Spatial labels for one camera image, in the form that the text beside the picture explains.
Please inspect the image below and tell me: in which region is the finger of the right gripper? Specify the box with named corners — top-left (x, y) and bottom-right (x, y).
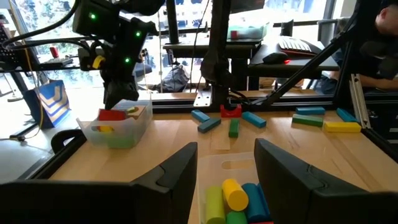
top-left (102, 77), bottom-right (122, 110)
top-left (120, 77), bottom-right (140, 102)

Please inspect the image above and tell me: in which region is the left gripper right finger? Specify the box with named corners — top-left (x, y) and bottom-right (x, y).
top-left (254, 138), bottom-right (368, 224)

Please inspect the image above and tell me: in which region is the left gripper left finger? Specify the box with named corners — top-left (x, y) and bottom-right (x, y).
top-left (130, 142), bottom-right (198, 224)

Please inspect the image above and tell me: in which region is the natural wooden arch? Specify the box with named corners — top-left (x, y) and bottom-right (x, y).
top-left (126, 105), bottom-right (147, 121)

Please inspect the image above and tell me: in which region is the blue wooden cylinder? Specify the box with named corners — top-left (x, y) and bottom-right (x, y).
top-left (241, 182), bottom-right (262, 222)
top-left (259, 183), bottom-right (271, 218)

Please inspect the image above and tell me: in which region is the light green wooden cylinder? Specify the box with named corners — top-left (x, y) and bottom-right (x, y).
top-left (204, 185), bottom-right (227, 224)

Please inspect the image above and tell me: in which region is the green wooden arch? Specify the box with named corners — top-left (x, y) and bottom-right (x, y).
top-left (105, 135), bottom-right (137, 149)

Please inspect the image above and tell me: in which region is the clear plastic bin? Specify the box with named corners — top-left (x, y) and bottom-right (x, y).
top-left (197, 152), bottom-right (274, 224)
top-left (76, 99), bottom-right (154, 149)

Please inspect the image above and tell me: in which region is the yellow wooden cylinder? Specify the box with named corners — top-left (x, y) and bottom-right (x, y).
top-left (221, 178), bottom-right (249, 212)

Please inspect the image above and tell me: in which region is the green wooden plank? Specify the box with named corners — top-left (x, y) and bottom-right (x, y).
top-left (291, 113), bottom-right (324, 128)
top-left (228, 118), bottom-right (241, 139)

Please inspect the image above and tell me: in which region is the yellow wooden plank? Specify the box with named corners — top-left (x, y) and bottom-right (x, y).
top-left (323, 121), bottom-right (363, 134)

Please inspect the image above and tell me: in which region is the blue wooden plank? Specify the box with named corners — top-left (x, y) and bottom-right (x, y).
top-left (336, 107), bottom-right (358, 123)
top-left (295, 106), bottom-right (326, 116)
top-left (190, 109), bottom-right (211, 123)
top-left (241, 111), bottom-right (267, 129)

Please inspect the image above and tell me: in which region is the black bag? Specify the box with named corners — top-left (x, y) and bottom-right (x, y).
top-left (157, 63), bottom-right (191, 93)

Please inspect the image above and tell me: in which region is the black pole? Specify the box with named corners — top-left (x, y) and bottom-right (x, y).
top-left (165, 0), bottom-right (182, 45)

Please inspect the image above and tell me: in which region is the black desk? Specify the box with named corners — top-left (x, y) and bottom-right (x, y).
top-left (248, 40), bottom-right (341, 91)
top-left (162, 39), bottom-right (265, 91)

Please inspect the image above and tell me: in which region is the white mounting plate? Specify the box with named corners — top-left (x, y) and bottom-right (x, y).
top-left (193, 88), bottom-right (214, 108)

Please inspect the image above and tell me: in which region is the teal wooden plank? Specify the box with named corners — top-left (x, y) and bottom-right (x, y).
top-left (197, 117), bottom-right (222, 134)

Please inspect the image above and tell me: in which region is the black rack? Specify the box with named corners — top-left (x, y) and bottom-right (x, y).
top-left (0, 24), bottom-right (75, 74)

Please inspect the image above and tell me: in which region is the silver aluminium extrusion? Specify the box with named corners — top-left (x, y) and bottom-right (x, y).
top-left (348, 73), bottom-right (373, 130)

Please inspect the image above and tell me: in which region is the green plastic tray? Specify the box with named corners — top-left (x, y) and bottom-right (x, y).
top-left (226, 23), bottom-right (271, 40)

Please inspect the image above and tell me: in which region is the black computer mouse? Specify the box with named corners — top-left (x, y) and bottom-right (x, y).
top-left (262, 51), bottom-right (292, 65)

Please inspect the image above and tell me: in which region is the black keyboard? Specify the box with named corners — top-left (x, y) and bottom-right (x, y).
top-left (276, 35), bottom-right (323, 57)

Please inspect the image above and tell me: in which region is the person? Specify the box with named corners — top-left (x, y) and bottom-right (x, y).
top-left (320, 4), bottom-right (398, 96)

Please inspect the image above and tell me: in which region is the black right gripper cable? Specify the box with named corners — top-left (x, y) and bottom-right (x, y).
top-left (1, 0), bottom-right (103, 50)

